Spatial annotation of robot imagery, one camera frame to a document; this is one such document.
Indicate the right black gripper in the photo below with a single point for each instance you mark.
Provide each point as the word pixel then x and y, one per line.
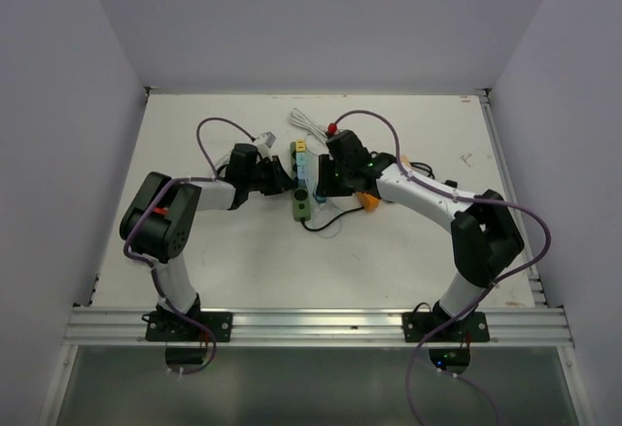
pixel 325 187

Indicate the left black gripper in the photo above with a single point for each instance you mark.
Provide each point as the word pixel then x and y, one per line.
pixel 279 182

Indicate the green power strip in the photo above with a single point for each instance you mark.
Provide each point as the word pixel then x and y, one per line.
pixel 301 196

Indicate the orange power strip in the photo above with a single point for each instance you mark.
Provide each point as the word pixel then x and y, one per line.
pixel 368 202

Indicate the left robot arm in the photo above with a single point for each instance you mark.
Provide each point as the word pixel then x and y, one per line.
pixel 155 228

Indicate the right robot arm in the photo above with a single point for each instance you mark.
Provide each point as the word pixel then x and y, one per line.
pixel 484 237

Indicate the light blue plug adapter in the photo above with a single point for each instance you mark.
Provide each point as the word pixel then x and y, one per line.
pixel 305 176

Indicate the yellow plug adapter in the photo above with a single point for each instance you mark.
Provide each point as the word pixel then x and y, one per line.
pixel 300 146

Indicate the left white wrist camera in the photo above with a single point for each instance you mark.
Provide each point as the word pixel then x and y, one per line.
pixel 264 142

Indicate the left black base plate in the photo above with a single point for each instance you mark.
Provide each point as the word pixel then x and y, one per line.
pixel 164 326

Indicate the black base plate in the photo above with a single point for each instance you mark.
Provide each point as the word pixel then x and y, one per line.
pixel 416 325
pixel 164 326

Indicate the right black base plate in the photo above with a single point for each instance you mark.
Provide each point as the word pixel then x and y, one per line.
pixel 416 325

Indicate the aluminium frame rail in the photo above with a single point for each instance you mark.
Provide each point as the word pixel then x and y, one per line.
pixel 343 328

